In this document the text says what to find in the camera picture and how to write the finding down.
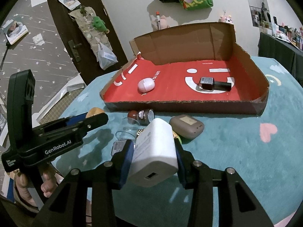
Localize green plush on door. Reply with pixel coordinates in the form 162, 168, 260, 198
92, 16, 109, 33

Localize clear glass jar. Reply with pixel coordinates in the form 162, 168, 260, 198
115, 117, 140, 143

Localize pink plush on wall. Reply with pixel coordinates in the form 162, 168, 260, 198
151, 11, 169, 31

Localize brown square case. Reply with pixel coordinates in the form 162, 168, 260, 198
169, 114, 204, 140

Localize dark nail polish bottle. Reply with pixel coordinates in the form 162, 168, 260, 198
199, 77, 232, 91

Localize amber silicone ring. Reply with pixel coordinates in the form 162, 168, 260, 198
85, 107, 105, 119

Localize dark cloth side table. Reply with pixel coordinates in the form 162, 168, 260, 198
258, 32, 303, 86

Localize green capybara toy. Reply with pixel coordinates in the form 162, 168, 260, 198
173, 131, 182, 144

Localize pink earbud case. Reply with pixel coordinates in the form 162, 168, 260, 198
138, 78, 155, 93

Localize brown cap glitter bottle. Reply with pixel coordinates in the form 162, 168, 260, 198
127, 109, 155, 126

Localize pink plush right wall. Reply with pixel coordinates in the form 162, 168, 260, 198
218, 9, 234, 25

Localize dark wooden door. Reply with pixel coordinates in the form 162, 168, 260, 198
47, 0, 128, 84

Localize photo on door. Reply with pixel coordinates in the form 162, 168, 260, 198
58, 0, 81, 10

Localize white power adapter block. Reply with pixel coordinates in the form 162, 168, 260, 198
127, 118, 178, 187

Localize white plastic bag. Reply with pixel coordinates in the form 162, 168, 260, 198
98, 43, 118, 70

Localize person's left hand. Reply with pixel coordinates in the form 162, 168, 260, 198
14, 164, 58, 208

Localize beige hanging door organizer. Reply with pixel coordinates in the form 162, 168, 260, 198
69, 7, 112, 61

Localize red lined cardboard box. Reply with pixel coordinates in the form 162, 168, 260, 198
100, 22, 269, 115

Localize studded silver cap bottle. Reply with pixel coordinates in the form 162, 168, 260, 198
136, 129, 144, 137

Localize teal plush table mat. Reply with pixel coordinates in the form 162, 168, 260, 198
50, 56, 303, 227

